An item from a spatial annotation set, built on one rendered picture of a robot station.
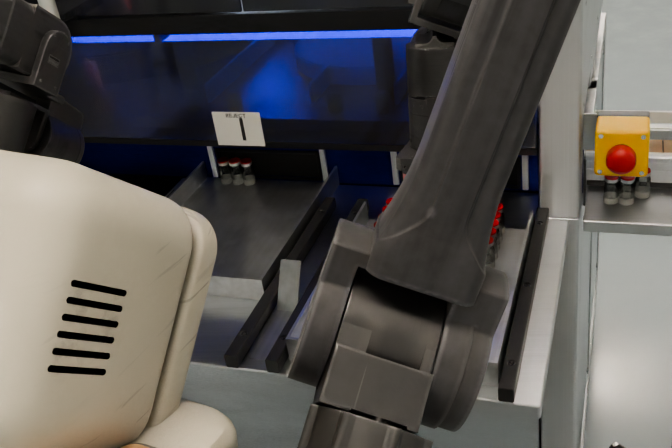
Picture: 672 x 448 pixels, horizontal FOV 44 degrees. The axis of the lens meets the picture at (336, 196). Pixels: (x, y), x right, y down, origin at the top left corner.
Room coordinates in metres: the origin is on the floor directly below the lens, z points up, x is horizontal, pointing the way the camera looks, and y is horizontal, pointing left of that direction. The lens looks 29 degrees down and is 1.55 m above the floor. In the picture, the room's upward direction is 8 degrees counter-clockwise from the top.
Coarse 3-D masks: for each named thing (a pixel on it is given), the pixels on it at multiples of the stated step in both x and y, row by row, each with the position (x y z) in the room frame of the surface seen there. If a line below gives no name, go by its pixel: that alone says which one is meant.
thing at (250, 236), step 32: (192, 192) 1.30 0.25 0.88; (224, 192) 1.29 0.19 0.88; (256, 192) 1.27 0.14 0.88; (288, 192) 1.26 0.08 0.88; (320, 192) 1.18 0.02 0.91; (224, 224) 1.18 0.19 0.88; (256, 224) 1.16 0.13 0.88; (288, 224) 1.15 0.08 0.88; (224, 256) 1.08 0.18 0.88; (256, 256) 1.07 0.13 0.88; (224, 288) 0.97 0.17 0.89; (256, 288) 0.95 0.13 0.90
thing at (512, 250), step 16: (368, 224) 1.11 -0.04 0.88; (528, 224) 0.99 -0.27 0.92; (512, 240) 1.01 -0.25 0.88; (528, 240) 0.97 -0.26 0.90; (512, 256) 0.97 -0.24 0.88; (512, 272) 0.93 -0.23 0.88; (512, 288) 0.85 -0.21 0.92; (512, 304) 0.83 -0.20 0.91; (304, 320) 0.86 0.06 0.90; (512, 320) 0.82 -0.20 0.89; (288, 336) 0.82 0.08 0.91; (496, 336) 0.80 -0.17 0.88; (288, 352) 0.81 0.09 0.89; (496, 352) 0.73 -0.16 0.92; (496, 368) 0.72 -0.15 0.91; (496, 384) 0.72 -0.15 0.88
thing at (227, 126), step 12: (216, 120) 1.25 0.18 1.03; (228, 120) 1.24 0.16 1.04; (252, 120) 1.23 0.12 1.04; (216, 132) 1.25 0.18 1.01; (228, 132) 1.25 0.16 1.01; (240, 132) 1.24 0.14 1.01; (252, 132) 1.23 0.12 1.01; (228, 144) 1.25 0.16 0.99; (240, 144) 1.24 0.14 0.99; (252, 144) 1.23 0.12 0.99; (264, 144) 1.22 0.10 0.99
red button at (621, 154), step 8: (608, 152) 1.00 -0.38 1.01; (616, 152) 0.99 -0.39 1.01; (624, 152) 0.99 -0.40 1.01; (632, 152) 0.99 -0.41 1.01; (608, 160) 0.99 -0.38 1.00; (616, 160) 0.99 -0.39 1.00; (624, 160) 0.98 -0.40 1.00; (632, 160) 0.98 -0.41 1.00; (608, 168) 1.00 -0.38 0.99; (616, 168) 0.99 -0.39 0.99; (624, 168) 0.98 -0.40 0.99; (632, 168) 0.98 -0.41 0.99
